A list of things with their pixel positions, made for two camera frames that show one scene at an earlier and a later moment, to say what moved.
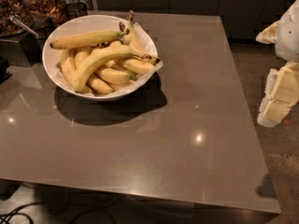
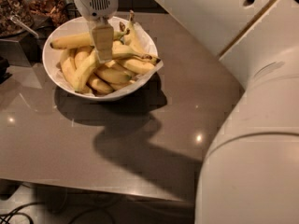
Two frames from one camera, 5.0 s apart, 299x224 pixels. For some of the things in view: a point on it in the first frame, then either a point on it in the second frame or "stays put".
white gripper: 288,35 -> 94,2
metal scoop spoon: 18,20 stays put
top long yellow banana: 87,39 stays put
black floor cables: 9,215 stays put
